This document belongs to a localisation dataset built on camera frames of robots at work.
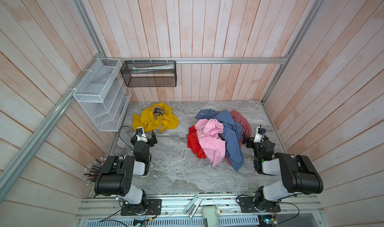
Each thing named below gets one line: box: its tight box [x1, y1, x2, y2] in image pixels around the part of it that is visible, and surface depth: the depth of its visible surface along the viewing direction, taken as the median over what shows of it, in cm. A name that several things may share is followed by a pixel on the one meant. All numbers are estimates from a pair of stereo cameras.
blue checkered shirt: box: [195, 109, 245, 172], surface depth 88 cm
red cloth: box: [187, 125, 207, 159], surface depth 95 cm
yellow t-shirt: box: [132, 102, 179, 133], surface depth 106 cm
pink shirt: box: [194, 118, 226, 168], surface depth 86 cm
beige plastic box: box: [202, 205, 221, 227], surface depth 68 cm
